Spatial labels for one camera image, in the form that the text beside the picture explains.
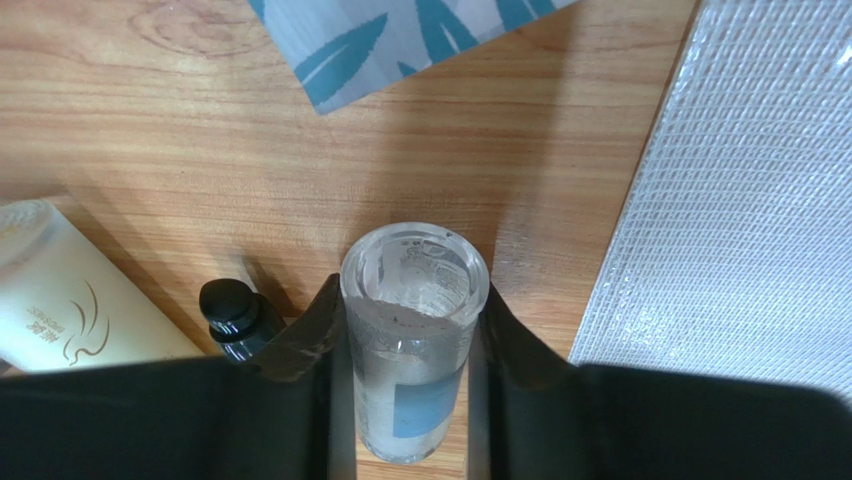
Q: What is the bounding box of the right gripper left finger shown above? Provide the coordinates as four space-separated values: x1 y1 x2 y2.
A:
1 275 356 479

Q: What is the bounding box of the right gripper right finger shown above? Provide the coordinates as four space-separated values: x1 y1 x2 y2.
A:
467 289 851 479

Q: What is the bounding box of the black cap foundation bottle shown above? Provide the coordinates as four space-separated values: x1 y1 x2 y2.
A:
199 278 286 363

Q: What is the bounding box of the clear glass bottle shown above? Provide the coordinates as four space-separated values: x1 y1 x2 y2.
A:
340 222 490 464

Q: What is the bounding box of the cream bottle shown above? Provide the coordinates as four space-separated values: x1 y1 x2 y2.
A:
1 200 202 373

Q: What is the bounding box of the white mesh pouch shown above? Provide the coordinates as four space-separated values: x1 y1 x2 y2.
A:
569 1 851 401

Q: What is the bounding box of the floral patterned booklet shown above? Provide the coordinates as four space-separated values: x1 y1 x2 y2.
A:
250 0 568 115

